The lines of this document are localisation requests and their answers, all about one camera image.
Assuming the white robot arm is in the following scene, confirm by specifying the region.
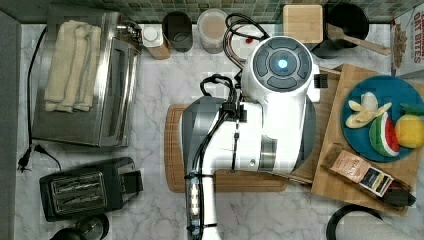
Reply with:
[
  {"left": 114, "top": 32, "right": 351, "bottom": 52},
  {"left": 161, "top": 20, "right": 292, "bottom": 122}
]
[{"left": 179, "top": 36, "right": 320, "bottom": 240}]

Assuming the round-edged wooden cutting board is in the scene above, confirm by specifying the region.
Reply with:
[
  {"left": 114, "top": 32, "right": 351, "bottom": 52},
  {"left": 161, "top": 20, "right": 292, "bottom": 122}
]
[{"left": 164, "top": 104, "right": 288, "bottom": 193}]

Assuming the dark cylindrical canister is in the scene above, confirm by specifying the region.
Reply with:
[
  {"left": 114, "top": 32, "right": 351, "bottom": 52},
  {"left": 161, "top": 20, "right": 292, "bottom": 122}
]
[{"left": 162, "top": 11, "right": 193, "bottom": 52}]

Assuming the white-capped wooden shaker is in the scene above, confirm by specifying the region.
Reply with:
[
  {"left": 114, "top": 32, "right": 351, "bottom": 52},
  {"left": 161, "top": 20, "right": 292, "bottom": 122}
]
[{"left": 142, "top": 26, "right": 170, "bottom": 60}]

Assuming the silver toaster oven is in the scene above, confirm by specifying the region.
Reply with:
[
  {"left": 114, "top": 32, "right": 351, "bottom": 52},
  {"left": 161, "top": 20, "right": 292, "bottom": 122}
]
[{"left": 32, "top": 3, "right": 141, "bottom": 147}]

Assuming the large bamboo cutting board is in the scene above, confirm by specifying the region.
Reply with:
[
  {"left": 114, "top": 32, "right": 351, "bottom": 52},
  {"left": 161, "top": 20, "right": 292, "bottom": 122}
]
[{"left": 287, "top": 63, "right": 424, "bottom": 217}]

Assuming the bamboo square box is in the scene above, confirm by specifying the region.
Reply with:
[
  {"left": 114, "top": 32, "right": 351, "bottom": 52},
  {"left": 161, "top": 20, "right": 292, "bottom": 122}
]
[{"left": 282, "top": 5, "right": 324, "bottom": 44}]

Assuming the black two-slot toaster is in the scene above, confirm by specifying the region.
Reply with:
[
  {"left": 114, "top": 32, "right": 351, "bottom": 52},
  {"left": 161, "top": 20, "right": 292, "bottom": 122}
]
[{"left": 39, "top": 157, "right": 143, "bottom": 222}]

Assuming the beige folded towel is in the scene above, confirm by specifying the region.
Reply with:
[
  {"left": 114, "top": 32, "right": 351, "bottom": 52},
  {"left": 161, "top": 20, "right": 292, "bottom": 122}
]
[{"left": 44, "top": 20, "right": 102, "bottom": 113}]

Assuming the wooden spatula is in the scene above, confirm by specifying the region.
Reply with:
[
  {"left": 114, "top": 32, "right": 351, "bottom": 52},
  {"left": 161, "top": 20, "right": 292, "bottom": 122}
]
[{"left": 326, "top": 23, "right": 391, "bottom": 56}]

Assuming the toy peeled banana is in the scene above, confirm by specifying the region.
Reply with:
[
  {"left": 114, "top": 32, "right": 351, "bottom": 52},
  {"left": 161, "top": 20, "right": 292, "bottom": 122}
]
[{"left": 345, "top": 92, "right": 392, "bottom": 129}]

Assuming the black round grinder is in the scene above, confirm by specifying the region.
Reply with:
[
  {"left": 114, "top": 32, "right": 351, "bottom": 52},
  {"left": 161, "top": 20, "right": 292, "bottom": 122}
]
[{"left": 50, "top": 214, "right": 110, "bottom": 240}]

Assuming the wooden tea bag box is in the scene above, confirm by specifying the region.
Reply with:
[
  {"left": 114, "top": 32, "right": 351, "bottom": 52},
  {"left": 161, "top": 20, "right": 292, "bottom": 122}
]
[{"left": 321, "top": 144, "right": 416, "bottom": 210}]

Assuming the black pot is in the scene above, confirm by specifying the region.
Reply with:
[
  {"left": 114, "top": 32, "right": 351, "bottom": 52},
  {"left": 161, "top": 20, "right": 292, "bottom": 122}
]
[{"left": 312, "top": 3, "right": 369, "bottom": 59}]

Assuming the toy watermelon slice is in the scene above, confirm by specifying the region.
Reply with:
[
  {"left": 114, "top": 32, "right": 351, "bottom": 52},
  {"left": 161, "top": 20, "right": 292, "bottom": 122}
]
[{"left": 369, "top": 112, "right": 399, "bottom": 157}]

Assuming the blue round plate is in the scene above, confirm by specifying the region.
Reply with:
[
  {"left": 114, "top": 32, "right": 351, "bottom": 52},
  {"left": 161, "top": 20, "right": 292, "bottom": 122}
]
[{"left": 340, "top": 75, "right": 423, "bottom": 163}]

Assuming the toy yellow orange fruit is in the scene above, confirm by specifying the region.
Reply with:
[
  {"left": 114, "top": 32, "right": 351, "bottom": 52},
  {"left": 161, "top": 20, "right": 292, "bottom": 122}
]
[{"left": 395, "top": 103, "right": 424, "bottom": 149}]

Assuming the cereal box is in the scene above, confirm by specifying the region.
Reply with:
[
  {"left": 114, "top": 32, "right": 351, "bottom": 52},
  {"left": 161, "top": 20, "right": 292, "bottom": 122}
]
[{"left": 390, "top": 8, "right": 424, "bottom": 78}]

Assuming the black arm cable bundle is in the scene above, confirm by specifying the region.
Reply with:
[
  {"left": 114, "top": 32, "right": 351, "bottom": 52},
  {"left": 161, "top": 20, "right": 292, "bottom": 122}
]
[{"left": 184, "top": 13, "right": 270, "bottom": 240}]

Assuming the black power cord with plug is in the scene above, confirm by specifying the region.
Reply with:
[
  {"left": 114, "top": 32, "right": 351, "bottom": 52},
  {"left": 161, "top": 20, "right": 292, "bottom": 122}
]
[{"left": 17, "top": 26, "right": 63, "bottom": 173}]

